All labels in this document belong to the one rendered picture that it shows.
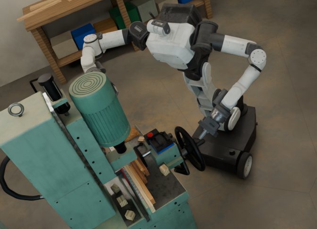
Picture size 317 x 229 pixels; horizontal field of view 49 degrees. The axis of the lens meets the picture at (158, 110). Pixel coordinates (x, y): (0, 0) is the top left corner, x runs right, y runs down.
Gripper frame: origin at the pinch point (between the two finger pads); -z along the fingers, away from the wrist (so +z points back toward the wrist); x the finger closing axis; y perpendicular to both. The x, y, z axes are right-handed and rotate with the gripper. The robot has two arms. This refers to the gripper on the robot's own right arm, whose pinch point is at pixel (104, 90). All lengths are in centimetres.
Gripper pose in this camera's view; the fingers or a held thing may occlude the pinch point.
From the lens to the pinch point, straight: 167.7
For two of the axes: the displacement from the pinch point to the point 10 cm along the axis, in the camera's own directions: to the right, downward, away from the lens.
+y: -2.8, 8.6, 4.2
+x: 8.4, 0.2, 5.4
